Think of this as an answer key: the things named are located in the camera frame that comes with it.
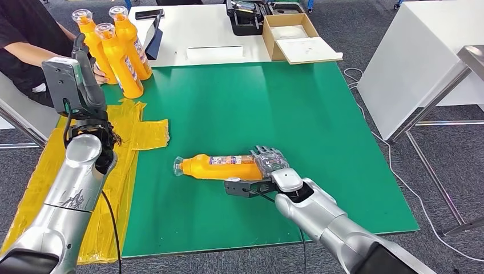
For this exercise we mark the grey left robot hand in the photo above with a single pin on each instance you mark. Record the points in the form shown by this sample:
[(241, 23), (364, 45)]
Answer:
[(92, 90)]

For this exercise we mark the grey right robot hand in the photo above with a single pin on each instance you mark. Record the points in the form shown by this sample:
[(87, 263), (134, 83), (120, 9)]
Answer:
[(272, 160)]

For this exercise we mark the person's right hand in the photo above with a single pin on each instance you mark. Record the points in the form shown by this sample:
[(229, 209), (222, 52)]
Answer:
[(100, 77)]

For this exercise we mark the orange detergent bottle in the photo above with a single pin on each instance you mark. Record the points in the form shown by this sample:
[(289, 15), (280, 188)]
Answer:
[(121, 72), (90, 41), (215, 171), (128, 36)]

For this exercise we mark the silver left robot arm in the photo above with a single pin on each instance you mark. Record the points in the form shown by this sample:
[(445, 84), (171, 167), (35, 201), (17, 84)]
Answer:
[(72, 181)]

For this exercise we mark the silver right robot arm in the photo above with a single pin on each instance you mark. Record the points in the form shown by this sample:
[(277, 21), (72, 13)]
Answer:
[(321, 215)]

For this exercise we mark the person's left forearm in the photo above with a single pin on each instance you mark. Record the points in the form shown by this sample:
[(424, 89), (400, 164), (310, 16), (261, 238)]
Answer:
[(68, 34)]

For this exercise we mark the person's right forearm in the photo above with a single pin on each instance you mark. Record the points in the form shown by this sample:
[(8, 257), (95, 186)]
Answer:
[(26, 55)]

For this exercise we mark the green table mat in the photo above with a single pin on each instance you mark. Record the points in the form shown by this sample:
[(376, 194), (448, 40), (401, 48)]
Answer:
[(245, 106)]

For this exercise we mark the tablet in dark case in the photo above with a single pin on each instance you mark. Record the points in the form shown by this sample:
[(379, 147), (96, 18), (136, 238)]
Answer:
[(155, 41)]

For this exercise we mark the yellow plastic sheet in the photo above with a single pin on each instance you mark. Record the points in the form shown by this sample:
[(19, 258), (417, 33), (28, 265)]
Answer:
[(143, 136)]

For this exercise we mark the grey steel bench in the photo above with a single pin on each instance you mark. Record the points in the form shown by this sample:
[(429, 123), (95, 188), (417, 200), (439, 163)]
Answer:
[(22, 113)]

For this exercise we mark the black phone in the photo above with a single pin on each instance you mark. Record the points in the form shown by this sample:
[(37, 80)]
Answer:
[(148, 14)]

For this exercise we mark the person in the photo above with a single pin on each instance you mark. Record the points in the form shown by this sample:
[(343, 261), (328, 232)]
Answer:
[(22, 22)]

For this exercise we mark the white desk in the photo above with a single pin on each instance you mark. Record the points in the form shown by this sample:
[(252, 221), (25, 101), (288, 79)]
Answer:
[(204, 30)]

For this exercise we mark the flat white box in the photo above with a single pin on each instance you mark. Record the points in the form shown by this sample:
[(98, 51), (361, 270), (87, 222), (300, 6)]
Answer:
[(213, 53)]

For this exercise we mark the white box lid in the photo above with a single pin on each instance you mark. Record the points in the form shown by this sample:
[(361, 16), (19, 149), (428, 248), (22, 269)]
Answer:
[(308, 50)]

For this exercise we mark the cardboard box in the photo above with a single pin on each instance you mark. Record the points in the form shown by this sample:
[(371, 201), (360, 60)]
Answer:
[(270, 43)]

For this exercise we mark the white foam insert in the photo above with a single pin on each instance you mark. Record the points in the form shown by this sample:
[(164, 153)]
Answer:
[(289, 32)]

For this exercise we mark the black tool case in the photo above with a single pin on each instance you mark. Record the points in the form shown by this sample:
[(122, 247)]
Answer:
[(244, 21)]

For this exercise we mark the blue metal leg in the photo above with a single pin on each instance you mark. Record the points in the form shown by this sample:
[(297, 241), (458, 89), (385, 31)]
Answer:
[(312, 4)]

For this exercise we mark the white cabinet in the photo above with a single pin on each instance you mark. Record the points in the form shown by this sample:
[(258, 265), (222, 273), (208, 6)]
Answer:
[(408, 68)]

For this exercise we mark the blue leg with caster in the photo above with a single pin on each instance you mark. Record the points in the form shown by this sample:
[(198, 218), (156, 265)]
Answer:
[(398, 3)]

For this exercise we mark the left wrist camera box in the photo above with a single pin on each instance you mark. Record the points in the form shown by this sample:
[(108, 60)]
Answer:
[(60, 83)]

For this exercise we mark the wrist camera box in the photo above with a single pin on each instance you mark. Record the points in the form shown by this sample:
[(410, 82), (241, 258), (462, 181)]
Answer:
[(238, 188), (60, 83)]

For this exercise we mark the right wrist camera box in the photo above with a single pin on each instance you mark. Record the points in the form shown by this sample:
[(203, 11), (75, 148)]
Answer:
[(238, 188)]

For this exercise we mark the steel frame table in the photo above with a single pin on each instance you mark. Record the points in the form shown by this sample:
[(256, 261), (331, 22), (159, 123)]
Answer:
[(472, 56)]

